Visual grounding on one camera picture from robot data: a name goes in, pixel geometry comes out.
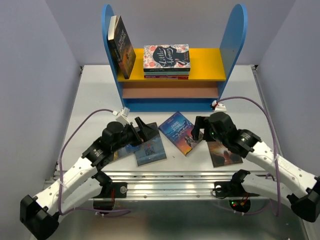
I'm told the aluminium mounting rail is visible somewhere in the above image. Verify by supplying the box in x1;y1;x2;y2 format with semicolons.
42;170;276;201

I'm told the teal book in stack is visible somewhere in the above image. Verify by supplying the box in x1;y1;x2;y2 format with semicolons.
143;69;190;76

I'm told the Animal Farm landscape book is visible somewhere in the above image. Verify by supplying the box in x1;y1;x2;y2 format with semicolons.
113;144;140;161

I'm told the Jane Eyre blue book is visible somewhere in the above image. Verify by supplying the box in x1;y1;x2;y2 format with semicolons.
158;111;203;156

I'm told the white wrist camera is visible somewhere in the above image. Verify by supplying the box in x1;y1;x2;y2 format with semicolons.
210;100;227;113
112;107;130;126

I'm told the blue wooden bookshelf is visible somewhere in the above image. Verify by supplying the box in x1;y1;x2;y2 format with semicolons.
101;4;248;112

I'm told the A Tale of Two Cities book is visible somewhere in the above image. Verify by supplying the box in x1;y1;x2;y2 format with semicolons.
107;15;136;79

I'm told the red book in stack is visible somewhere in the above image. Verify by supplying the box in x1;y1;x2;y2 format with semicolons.
144;75;189;80

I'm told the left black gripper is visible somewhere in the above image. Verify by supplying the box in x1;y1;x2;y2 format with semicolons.
112;116;158;152

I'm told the Nineteen Eighty-Four blue book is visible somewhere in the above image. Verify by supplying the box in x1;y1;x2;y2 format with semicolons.
134;122;167;167

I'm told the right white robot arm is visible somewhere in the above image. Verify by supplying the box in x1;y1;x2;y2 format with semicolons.
191;111;320;223

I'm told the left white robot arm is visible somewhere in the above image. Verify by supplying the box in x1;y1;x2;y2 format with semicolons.
19;117;158;240

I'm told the Three Days to See book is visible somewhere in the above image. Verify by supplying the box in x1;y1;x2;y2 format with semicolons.
207;141;243;168

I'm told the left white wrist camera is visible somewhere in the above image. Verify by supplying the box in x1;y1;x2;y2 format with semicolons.
112;107;130;126

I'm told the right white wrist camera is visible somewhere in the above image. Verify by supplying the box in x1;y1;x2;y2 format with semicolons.
210;100;227;113

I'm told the Little Women floral book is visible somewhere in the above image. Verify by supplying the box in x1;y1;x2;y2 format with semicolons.
142;44;191;72

